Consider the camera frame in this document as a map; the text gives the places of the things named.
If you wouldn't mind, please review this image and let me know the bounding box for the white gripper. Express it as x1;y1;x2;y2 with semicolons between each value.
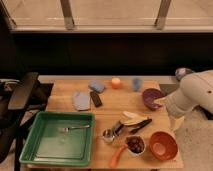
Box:
154;90;194;131

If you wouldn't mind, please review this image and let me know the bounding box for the orange apple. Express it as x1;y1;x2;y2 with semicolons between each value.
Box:
111;77;121;89

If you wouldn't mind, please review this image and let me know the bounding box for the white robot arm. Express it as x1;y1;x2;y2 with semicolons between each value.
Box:
158;70;213;131

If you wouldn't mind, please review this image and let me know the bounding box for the purple bowl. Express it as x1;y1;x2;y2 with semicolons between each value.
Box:
142;88;164;110

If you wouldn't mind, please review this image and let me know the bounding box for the red bowl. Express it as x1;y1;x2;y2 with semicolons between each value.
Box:
149;131;178;161

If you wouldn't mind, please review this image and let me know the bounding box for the white bowl with grapes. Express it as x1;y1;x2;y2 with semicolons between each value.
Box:
125;136;145;155

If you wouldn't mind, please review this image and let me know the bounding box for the yellow banana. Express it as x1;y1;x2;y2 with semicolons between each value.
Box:
121;111;147;126

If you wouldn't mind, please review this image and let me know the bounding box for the blue plate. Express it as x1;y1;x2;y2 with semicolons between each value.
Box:
175;68;193;81

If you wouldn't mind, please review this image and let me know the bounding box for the blue cup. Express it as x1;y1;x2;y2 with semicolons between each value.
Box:
132;78;143;91

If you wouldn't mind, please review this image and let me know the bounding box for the silver measuring cup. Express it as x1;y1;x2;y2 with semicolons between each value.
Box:
102;121;124;143

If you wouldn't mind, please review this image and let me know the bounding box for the black rectangular block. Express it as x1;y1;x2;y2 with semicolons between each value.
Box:
90;91;102;107

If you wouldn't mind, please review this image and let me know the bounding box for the orange carrot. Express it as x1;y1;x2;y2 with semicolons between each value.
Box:
109;145;127;168

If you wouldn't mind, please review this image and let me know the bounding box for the blue sponge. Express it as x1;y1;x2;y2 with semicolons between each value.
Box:
88;80;105;93

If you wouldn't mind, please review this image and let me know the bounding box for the light blue cloth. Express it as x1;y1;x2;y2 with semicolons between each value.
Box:
73;91;90;111

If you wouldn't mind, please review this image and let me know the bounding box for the silver fork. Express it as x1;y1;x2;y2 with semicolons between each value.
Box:
58;125;90;133

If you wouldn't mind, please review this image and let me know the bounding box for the green plastic tray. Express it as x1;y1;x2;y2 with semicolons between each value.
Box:
19;111;95;167

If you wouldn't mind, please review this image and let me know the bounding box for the black office chair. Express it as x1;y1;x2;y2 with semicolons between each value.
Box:
0;72;48;171

